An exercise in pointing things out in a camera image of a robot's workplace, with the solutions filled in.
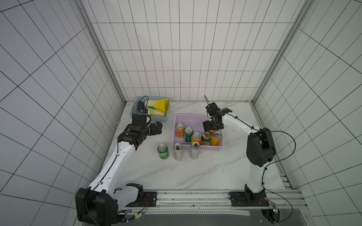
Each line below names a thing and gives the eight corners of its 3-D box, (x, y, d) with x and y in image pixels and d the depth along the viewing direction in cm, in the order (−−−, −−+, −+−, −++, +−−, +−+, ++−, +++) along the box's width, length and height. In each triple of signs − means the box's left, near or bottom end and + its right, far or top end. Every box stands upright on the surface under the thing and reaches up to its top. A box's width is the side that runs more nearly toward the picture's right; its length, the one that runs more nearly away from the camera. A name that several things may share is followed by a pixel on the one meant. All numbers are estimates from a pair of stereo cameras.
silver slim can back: (174, 160, 88) (172, 151, 78) (174, 152, 92) (173, 142, 81) (182, 160, 88) (182, 151, 78) (182, 152, 92) (182, 142, 81)
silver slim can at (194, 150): (189, 159, 89) (190, 150, 78) (189, 151, 92) (190, 141, 81) (198, 159, 89) (200, 150, 78) (197, 151, 92) (199, 141, 81)
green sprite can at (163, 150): (159, 159, 89) (156, 152, 80) (160, 150, 92) (157, 143, 84) (168, 159, 89) (167, 152, 80) (169, 150, 92) (167, 143, 84)
